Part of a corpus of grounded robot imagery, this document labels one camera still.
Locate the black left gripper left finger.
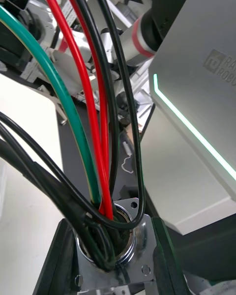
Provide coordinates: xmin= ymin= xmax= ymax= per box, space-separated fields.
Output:
xmin=32 ymin=218 xmax=80 ymax=295

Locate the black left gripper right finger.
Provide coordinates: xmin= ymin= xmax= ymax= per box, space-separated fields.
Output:
xmin=151 ymin=216 xmax=193 ymax=295

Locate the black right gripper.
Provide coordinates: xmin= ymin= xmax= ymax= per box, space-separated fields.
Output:
xmin=0 ymin=23 xmax=34 ymax=72

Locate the red black green cable bundle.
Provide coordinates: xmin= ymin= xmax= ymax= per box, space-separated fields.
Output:
xmin=0 ymin=0 xmax=156 ymax=295

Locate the pale grey robot torso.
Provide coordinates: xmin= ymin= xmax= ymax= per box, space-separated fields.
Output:
xmin=139 ymin=0 xmax=236 ymax=282

